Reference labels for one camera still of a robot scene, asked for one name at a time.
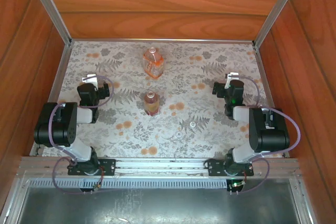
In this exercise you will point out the white bottle cap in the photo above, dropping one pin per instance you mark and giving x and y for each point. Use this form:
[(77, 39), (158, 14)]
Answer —
[(179, 134), (193, 124)]

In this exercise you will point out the slim bottle red label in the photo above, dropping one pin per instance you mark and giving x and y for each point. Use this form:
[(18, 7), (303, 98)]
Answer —
[(151, 106)]

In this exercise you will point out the wide square orange bottle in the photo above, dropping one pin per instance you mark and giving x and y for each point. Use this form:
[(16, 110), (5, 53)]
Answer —
[(153, 64)]

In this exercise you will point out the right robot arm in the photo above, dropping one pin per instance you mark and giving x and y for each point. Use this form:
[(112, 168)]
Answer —
[(270, 140)]

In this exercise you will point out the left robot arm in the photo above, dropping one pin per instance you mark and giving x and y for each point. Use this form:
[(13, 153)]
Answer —
[(60, 129)]

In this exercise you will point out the floral table cloth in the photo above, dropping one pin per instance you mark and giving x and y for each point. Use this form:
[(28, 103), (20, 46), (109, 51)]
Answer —
[(126, 140)]

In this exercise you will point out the small circuit board green light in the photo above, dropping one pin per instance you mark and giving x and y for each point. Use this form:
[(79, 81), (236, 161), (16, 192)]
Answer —
[(236, 184)]

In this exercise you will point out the grey metal sheet panel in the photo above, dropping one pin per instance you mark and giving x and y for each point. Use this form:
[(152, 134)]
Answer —
[(157, 208)]

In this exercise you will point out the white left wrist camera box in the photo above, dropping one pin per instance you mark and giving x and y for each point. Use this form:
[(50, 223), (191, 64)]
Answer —
[(89, 78)]

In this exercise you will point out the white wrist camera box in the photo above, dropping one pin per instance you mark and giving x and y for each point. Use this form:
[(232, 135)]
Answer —
[(232, 75), (89, 78)]

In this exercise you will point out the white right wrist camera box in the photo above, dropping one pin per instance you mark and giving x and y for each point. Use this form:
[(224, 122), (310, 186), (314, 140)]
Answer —
[(232, 75)]

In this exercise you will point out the aluminium table side rail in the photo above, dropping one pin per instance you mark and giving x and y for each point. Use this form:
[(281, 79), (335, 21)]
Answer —
[(263, 77)]

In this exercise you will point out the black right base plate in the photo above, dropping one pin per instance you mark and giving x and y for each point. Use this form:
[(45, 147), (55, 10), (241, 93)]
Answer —
[(214, 167)]

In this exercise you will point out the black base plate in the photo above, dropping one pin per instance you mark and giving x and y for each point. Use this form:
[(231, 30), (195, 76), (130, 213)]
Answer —
[(214, 167), (108, 167)]

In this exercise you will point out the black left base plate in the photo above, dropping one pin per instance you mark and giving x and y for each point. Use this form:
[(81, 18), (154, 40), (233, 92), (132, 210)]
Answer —
[(108, 167)]

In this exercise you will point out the aluminium table edge rail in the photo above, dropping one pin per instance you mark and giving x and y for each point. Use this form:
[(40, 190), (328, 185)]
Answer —
[(157, 40)]

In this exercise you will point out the slanted aluminium frame post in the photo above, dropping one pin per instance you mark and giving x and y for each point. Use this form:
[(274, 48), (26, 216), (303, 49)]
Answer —
[(50, 6), (278, 6)]

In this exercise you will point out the aluminium mounting rail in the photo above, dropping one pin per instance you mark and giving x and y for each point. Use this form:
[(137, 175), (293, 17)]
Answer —
[(157, 165)]

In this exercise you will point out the aluminium lower frame bar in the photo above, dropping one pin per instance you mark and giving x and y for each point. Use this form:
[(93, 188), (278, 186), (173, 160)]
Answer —
[(13, 203), (304, 203)]

